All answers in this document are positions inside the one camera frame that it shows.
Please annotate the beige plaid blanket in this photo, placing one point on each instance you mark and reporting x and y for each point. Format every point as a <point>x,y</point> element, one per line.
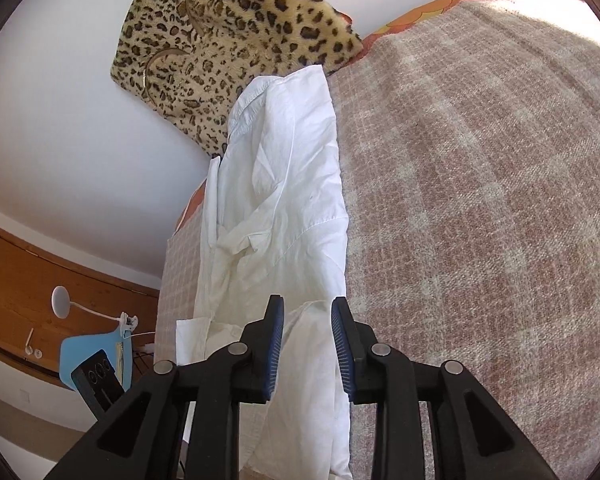
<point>480,210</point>

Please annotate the blue chair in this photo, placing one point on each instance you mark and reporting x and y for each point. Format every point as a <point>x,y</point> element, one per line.
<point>80,347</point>

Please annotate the cream knitted cloth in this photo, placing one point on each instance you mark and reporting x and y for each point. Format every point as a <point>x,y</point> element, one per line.
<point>119,357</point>

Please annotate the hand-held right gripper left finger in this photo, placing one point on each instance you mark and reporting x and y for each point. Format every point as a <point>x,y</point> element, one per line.
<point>275,350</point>

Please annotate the leopard print pillow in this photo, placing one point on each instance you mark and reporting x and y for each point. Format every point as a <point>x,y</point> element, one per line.
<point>230,20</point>

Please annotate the wooden door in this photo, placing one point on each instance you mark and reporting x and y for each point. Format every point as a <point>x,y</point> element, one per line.
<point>10,285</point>

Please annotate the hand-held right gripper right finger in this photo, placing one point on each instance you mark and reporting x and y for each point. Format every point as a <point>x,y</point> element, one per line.
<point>341,350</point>

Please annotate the white clip lamp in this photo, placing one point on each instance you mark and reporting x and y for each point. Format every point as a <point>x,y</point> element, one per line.
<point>60,301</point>

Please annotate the orange floral bed sheet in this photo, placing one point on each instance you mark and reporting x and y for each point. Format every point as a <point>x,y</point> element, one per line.
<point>430,15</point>

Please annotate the white shirt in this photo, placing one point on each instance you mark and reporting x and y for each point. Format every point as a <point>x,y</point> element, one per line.
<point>280,185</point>

